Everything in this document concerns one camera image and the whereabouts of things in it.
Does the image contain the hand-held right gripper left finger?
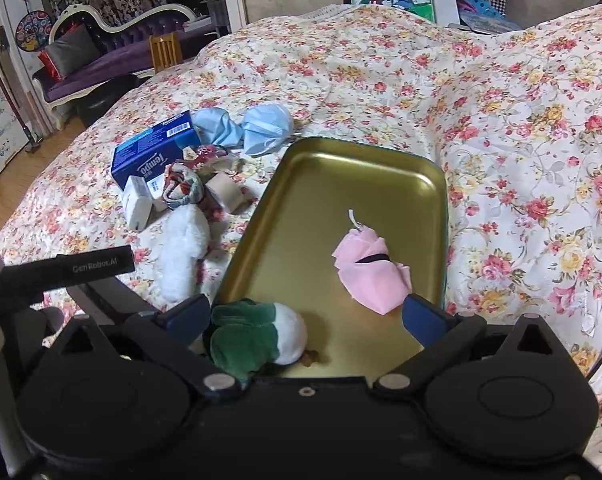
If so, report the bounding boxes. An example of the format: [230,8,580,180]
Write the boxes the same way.
[56,294,243,401]

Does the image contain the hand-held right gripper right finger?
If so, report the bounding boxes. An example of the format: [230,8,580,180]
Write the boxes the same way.
[373,294,564,399]

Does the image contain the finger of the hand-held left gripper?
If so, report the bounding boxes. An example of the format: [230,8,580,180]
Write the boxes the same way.
[68,277,155,326]
[56,246,134,289]

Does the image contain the white plush toy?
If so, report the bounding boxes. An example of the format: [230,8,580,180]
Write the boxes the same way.
[152,206,212,304]

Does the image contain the pink face mask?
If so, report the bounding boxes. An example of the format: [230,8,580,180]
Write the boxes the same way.
[332,209,413,316]

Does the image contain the green and white plush radish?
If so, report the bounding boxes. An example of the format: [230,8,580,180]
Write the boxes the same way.
[202,299,310,380]

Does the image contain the white tissue packet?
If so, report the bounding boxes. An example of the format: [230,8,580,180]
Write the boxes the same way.
[122,175,155,232]
[205,172,248,214]

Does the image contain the floral fabric scrunchie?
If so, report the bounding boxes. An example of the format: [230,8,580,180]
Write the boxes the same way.
[162,164,206,209]

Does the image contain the teal-rimmed storage bin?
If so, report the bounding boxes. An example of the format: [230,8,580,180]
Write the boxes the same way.
[220,136,450,379]

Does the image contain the blue face mask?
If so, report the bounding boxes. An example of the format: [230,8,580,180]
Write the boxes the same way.
[190,108,245,150]
[241,103,295,156]

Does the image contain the blue tissue box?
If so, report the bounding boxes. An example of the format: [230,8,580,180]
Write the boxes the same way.
[111,109,202,202]

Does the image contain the floral fabric pouch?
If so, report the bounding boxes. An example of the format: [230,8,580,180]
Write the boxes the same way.
[183,143,245,177]

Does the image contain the black ottoman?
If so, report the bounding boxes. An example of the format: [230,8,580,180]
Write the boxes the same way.
[75,73,142,129]

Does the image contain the red stick vacuum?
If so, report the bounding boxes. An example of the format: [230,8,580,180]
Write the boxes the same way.
[0,24,42,154]

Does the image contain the red cushion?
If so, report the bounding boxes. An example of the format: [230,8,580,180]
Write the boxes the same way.
[37,52,64,84]

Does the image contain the purple chaise sofa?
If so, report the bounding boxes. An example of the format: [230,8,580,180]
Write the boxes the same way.
[31,2,218,122]

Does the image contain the grey cushion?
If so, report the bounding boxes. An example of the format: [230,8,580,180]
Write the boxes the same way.
[44,24,102,79]

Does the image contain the floral bedspread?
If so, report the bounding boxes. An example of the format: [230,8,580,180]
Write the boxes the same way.
[0,2,602,477]

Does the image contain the round colourful hand fan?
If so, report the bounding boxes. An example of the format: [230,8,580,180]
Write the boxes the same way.
[15,7,54,54]

